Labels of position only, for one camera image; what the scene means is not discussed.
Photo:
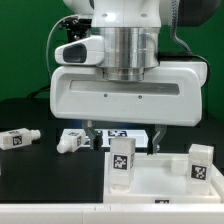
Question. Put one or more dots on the white square tabletop tray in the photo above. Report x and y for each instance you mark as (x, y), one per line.
(160, 178)

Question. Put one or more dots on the white front rail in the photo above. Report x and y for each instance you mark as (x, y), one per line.
(112, 214)

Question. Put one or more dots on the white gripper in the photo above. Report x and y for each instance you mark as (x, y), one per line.
(169, 94)

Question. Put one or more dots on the white marker sheet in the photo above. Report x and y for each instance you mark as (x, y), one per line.
(107, 134)

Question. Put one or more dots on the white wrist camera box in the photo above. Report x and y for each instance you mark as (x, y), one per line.
(87, 51)

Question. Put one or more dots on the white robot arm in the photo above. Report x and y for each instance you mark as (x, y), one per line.
(112, 70)

